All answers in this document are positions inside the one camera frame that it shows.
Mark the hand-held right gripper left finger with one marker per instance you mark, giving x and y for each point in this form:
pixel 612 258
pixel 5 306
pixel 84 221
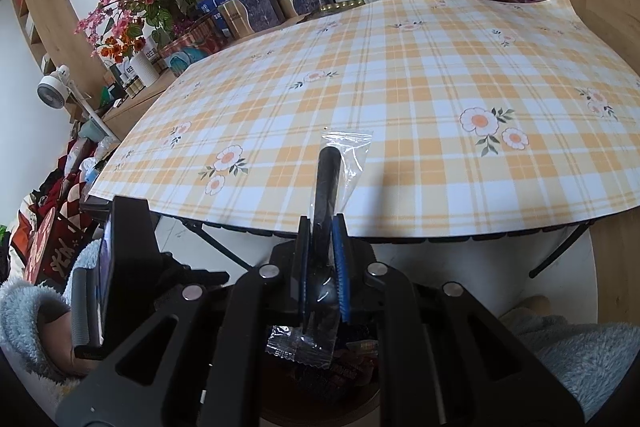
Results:
pixel 304 277

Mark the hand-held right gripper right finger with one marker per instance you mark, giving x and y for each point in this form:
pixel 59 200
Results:
pixel 341 277

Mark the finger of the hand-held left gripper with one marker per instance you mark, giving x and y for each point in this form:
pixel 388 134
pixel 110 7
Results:
pixel 200 276

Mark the black spoon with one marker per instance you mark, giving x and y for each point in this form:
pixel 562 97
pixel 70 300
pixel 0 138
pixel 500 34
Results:
pixel 327 177

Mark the maroon plastic bin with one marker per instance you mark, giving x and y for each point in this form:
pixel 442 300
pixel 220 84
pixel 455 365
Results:
pixel 300 412

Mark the person's left forearm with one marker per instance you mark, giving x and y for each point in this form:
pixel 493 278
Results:
pixel 20 317

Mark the person's left hand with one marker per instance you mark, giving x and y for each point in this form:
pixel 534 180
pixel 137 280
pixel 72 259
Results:
pixel 57 342

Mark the person's left leg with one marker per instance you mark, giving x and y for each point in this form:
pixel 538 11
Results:
pixel 90 257

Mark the person's leg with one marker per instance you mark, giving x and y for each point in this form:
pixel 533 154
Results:
pixel 90 257
pixel 575 352

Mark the pile of red printed bags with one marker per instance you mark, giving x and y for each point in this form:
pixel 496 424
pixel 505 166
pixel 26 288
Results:
pixel 50 252

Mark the row of small bottles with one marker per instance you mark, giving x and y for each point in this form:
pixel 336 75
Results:
pixel 127 87

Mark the white desk fan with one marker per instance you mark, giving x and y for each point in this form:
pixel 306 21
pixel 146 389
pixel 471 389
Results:
pixel 52 89

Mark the yellow plaid floral tablecloth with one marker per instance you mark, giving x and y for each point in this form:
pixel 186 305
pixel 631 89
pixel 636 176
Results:
pixel 400 107

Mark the orange flowers white vase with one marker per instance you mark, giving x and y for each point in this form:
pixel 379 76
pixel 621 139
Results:
pixel 145 67

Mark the red patterned tin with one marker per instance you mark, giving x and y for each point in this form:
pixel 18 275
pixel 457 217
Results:
pixel 195 39

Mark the person's right leg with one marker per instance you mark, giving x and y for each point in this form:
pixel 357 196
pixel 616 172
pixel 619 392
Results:
pixel 575 352

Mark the wooden side shelf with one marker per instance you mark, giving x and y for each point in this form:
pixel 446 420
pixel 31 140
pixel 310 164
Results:
pixel 50 7

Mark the gold foil candy tray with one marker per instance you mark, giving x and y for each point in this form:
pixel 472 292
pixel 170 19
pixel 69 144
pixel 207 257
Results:
pixel 342 5

